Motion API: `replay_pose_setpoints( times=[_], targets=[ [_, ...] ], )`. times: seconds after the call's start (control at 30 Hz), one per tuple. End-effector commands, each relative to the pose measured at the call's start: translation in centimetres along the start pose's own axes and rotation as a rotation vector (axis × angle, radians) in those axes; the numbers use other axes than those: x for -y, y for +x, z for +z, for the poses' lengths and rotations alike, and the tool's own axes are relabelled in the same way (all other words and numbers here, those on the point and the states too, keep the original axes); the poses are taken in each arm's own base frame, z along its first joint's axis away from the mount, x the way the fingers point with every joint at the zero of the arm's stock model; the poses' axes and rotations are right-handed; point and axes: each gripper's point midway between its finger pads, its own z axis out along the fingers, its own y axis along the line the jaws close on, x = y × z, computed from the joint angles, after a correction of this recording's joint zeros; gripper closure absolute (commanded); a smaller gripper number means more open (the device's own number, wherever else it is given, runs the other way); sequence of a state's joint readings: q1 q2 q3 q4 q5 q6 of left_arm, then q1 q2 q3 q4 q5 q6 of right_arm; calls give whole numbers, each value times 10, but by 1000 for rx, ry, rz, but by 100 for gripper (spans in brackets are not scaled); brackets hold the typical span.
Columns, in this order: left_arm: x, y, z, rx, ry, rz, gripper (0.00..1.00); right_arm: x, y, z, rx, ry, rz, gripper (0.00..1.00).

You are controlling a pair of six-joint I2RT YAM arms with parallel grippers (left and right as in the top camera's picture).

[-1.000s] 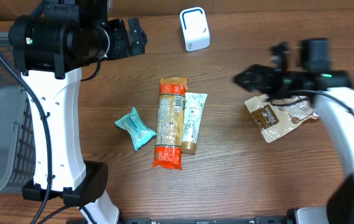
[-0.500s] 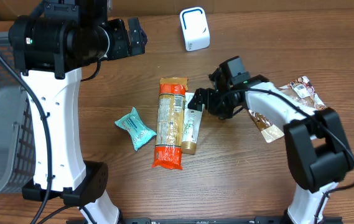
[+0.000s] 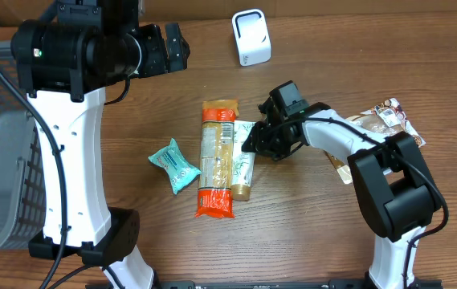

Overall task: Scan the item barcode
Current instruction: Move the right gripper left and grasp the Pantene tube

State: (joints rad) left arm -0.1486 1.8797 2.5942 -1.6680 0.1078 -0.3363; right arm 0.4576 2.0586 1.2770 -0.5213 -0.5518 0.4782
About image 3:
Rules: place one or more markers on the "orange spaghetti packet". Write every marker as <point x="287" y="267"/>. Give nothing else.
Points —
<point x="216" y="152"/>

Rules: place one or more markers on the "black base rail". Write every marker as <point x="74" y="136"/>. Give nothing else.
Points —
<point x="292" y="285"/>

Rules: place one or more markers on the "grey plastic mesh basket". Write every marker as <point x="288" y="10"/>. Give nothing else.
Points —
<point x="22" y="193"/>

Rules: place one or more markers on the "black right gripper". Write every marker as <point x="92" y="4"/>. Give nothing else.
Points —
<point x="266" y="147"/>

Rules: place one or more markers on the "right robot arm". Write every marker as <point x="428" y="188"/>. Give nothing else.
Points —
<point x="395" y="191"/>

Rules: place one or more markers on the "teal wet wipes pack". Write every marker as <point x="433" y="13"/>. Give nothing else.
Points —
<point x="180" y="172"/>

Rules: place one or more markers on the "white barcode scanner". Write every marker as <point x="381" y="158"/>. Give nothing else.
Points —
<point x="251" y="37"/>

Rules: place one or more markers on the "beige bread snack pouch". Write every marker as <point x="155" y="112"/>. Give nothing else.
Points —
<point x="386" y="118"/>

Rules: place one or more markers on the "white cream tube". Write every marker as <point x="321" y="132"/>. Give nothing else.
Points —
<point x="242" y="163"/>

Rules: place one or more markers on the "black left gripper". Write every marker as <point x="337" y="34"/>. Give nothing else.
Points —
<point x="174" y="49"/>

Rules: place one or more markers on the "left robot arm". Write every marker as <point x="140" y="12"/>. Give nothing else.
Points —
<point x="65" y="66"/>

